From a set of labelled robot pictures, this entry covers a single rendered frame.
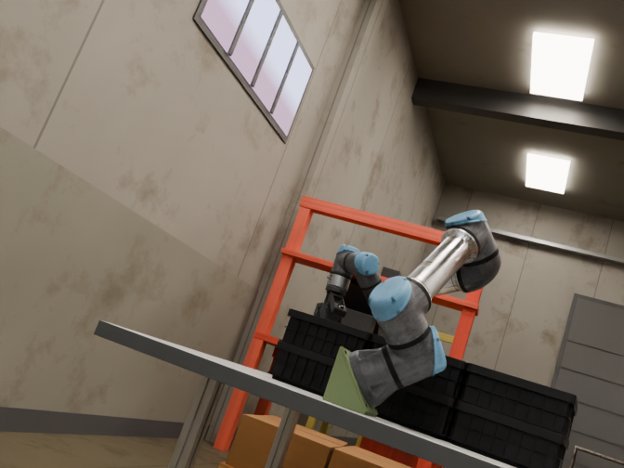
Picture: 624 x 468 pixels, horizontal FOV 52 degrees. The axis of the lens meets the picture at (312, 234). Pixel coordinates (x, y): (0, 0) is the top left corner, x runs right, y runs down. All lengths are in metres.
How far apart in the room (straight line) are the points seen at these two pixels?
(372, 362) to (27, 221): 2.07
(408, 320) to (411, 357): 0.10
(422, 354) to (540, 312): 9.84
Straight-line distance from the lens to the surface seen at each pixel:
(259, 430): 3.81
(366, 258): 2.08
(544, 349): 11.35
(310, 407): 1.49
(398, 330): 1.61
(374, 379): 1.65
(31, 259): 3.37
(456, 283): 2.01
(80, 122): 3.42
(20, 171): 3.20
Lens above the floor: 0.74
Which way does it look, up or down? 12 degrees up
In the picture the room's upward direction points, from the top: 20 degrees clockwise
